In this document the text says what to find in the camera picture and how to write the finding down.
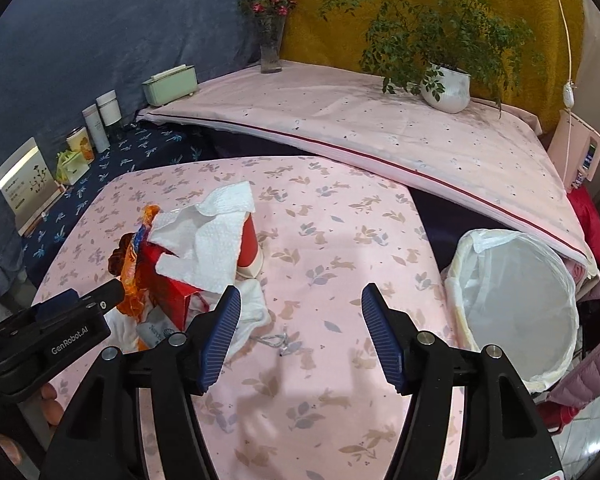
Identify small metal wire clip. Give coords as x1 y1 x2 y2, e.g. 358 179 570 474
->
251 332 289 356

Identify grey small packet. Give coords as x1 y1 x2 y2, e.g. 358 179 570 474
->
136 307 180 349

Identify orange snack wrapper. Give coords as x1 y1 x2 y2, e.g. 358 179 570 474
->
108 205 160 322

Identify white lined trash bin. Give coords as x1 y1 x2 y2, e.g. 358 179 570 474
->
443 229 579 393

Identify pink appliance box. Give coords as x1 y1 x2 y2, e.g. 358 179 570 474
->
547 110 600 192

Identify navy floral cloth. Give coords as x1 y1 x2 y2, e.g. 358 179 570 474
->
22 122 215 286

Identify red paper cup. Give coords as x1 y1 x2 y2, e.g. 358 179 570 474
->
237 214 264 278

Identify tall white bottle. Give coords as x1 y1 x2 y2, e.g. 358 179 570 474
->
82 104 110 154

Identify mint green tissue box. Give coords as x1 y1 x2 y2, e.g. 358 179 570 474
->
142 64 198 107

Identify person's hand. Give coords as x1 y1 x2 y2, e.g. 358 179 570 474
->
0 382 64 474

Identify orange label jar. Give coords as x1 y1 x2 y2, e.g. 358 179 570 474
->
67 127 95 164

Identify white standing card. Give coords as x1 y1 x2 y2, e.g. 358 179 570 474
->
0 136 65 236

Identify glass vase red flowers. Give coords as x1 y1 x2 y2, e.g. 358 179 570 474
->
239 0 297 74

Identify white cord with switch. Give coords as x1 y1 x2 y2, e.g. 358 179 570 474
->
544 0 578 187

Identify red cushion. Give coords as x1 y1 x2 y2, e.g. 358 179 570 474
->
567 186 600 267

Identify green white small box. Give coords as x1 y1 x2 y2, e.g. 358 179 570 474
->
55 151 90 186

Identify pink puffer jacket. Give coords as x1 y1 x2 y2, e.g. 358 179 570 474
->
548 281 600 410

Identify white paper towel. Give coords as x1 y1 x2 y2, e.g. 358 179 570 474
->
147 181 254 294

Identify pink dotted mattress cover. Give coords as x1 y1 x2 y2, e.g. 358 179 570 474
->
138 62 600 280

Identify white round jar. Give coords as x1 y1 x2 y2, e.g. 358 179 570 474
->
96 90 122 128

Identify white pot green plant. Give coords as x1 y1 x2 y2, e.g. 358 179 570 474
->
320 0 535 103

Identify red cardboard box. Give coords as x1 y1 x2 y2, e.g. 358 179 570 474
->
136 242 210 330

